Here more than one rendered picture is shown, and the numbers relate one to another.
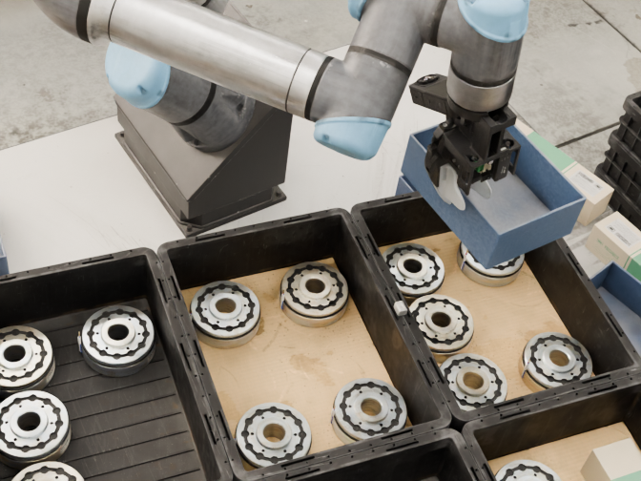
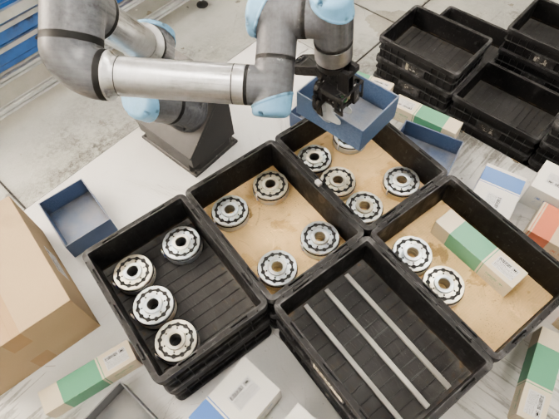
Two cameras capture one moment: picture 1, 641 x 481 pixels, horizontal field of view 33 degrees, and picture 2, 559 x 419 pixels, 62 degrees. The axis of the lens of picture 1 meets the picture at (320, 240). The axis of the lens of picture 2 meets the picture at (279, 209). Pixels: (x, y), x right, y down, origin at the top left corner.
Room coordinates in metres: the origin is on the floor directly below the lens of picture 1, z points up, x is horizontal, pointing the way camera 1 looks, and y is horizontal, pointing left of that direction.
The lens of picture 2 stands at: (0.25, 0.05, 1.95)
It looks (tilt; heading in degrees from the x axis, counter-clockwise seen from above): 58 degrees down; 354
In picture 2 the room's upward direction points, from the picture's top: 5 degrees counter-clockwise
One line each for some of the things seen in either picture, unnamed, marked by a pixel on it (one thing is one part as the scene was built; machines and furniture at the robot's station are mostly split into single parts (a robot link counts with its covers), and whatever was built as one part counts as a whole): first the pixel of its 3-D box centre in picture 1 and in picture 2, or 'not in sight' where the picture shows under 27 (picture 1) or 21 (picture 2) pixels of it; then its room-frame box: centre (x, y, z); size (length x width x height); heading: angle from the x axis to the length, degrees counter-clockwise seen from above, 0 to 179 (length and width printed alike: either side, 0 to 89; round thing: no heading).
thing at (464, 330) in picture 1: (440, 322); (338, 180); (0.99, -0.20, 0.86); 0.10 x 0.10 x 0.01
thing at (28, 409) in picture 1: (29, 422); (152, 304); (0.71, 0.34, 0.86); 0.05 x 0.05 x 0.01
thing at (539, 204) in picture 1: (490, 183); (346, 104); (1.05, -0.21, 1.10); 0.20 x 0.15 x 0.07; 39
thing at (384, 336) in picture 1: (294, 356); (272, 224); (0.88, 0.01, 0.87); 0.40 x 0.30 x 0.11; 28
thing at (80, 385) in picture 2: not in sight; (91, 377); (0.60, 0.53, 0.73); 0.24 x 0.06 x 0.06; 113
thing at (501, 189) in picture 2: not in sight; (491, 202); (0.91, -0.65, 0.75); 0.20 x 0.12 x 0.09; 138
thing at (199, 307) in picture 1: (225, 308); (230, 210); (0.95, 0.12, 0.86); 0.10 x 0.10 x 0.01
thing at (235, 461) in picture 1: (297, 335); (271, 214); (0.88, 0.01, 0.92); 0.40 x 0.30 x 0.02; 28
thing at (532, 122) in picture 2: not in sight; (497, 125); (1.53, -1.10, 0.31); 0.40 x 0.30 x 0.34; 38
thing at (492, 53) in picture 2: not in sight; (462, 51); (2.09, -1.17, 0.26); 0.40 x 0.30 x 0.23; 38
